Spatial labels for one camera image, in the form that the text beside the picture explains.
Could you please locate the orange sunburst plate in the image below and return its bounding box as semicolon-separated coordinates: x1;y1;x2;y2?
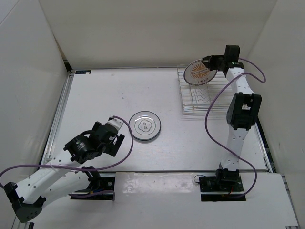
183;59;217;86

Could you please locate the blue flower plate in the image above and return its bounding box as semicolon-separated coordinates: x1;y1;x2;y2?
128;111;162;142

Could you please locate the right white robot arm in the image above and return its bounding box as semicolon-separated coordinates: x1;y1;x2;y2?
202;45;262;191

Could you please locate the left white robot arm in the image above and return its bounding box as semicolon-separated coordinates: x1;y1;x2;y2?
4;118;125;223

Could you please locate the blue label sticker left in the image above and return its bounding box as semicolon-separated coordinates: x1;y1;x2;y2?
75;70;92;74

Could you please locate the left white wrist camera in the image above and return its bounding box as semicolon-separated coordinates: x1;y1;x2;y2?
107;116;124;131

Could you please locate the wire dish rack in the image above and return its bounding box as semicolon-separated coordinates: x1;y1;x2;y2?
177;68;234;119

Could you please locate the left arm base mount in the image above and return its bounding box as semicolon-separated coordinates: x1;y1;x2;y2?
69;173;116;201

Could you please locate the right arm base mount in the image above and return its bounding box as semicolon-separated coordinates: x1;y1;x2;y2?
193;169;246;202

